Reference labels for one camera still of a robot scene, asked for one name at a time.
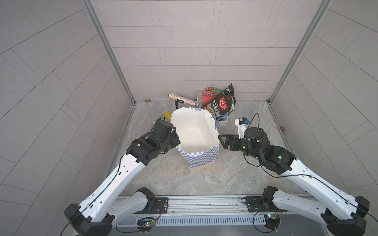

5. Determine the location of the blue checkered paper bag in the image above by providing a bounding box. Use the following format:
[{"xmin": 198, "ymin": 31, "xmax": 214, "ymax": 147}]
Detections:
[{"xmin": 171, "ymin": 107, "xmax": 220, "ymax": 173}]

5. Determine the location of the black red condiment packet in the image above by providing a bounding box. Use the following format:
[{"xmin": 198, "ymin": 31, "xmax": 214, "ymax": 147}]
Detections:
[{"xmin": 201, "ymin": 84, "xmax": 236, "ymax": 121}]

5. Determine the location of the red green small packet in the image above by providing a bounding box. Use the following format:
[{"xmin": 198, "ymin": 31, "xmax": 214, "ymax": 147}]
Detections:
[{"xmin": 201, "ymin": 91, "xmax": 216, "ymax": 106}]

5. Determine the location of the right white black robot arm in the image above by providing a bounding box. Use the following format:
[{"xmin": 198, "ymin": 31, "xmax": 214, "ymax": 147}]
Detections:
[{"xmin": 218, "ymin": 127, "xmax": 370, "ymax": 236}]

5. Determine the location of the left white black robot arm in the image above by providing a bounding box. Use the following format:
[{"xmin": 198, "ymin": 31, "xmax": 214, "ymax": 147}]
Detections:
[{"xmin": 64, "ymin": 119, "xmax": 180, "ymax": 236}]

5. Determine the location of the yellow block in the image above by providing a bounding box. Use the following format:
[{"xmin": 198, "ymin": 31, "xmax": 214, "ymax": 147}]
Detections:
[{"xmin": 164, "ymin": 112, "xmax": 171, "ymax": 122}]

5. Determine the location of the white plastic basket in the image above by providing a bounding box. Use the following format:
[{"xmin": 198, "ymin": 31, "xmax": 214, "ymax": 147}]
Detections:
[{"xmin": 196, "ymin": 93, "xmax": 229, "ymax": 128}]

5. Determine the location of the black microphone stand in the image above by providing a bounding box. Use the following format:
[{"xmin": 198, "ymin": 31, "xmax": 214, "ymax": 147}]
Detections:
[{"xmin": 175, "ymin": 100, "xmax": 180, "ymax": 109}]

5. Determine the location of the glitter microphone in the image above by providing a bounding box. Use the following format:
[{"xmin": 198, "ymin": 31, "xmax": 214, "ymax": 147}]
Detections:
[{"xmin": 168, "ymin": 93, "xmax": 201, "ymax": 108}]

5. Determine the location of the right circuit board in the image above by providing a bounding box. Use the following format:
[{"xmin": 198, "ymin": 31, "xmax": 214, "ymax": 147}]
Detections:
[{"xmin": 264, "ymin": 214, "xmax": 281, "ymax": 231}]

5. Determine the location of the circuit board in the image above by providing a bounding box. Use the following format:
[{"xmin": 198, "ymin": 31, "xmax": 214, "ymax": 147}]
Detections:
[
  {"xmin": 137, "ymin": 217, "xmax": 157, "ymax": 227},
  {"xmin": 264, "ymin": 214, "xmax": 281, "ymax": 231}
]

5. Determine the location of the left circuit board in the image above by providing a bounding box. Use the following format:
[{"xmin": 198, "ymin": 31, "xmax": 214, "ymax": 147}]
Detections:
[{"xmin": 137, "ymin": 217, "xmax": 157, "ymax": 227}]

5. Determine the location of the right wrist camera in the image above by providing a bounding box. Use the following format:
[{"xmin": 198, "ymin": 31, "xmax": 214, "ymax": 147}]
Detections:
[{"xmin": 235, "ymin": 117, "xmax": 250, "ymax": 139}]

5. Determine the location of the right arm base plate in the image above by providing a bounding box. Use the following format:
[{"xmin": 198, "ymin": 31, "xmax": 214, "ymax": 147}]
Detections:
[{"xmin": 241, "ymin": 196, "xmax": 279, "ymax": 213}]

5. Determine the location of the aluminium rail frame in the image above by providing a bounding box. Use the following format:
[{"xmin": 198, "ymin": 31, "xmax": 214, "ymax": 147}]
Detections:
[{"xmin": 123, "ymin": 186, "xmax": 331, "ymax": 224}]

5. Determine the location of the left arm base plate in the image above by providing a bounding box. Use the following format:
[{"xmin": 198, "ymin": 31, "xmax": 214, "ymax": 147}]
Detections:
[{"xmin": 139, "ymin": 197, "xmax": 169, "ymax": 214}]

